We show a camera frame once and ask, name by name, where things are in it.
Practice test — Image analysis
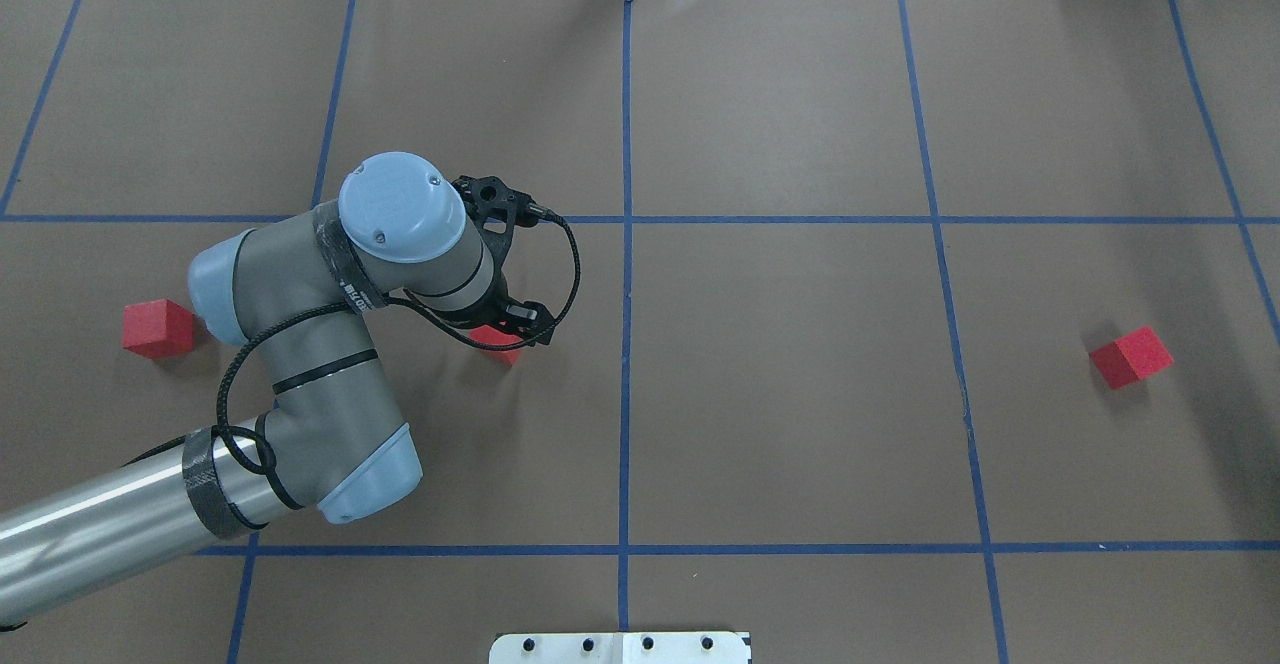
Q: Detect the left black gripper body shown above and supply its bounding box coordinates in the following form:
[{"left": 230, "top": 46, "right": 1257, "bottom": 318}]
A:
[{"left": 452, "top": 177, "right": 557, "bottom": 345}]

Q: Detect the red block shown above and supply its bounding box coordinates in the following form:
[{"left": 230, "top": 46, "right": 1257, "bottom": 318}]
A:
[
  {"left": 120, "top": 299, "right": 195, "bottom": 360},
  {"left": 468, "top": 326, "right": 524, "bottom": 367},
  {"left": 1088, "top": 326, "right": 1175, "bottom": 390}
]

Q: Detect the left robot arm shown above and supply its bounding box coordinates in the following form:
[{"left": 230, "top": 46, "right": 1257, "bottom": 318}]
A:
[{"left": 1, "top": 152, "right": 568, "bottom": 632}]

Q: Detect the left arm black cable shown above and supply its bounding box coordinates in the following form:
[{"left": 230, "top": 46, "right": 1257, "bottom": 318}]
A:
[{"left": 215, "top": 206, "right": 582, "bottom": 512}]

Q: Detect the white pedestal base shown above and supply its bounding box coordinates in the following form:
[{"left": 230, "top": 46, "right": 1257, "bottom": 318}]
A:
[{"left": 488, "top": 631, "right": 753, "bottom": 663}]

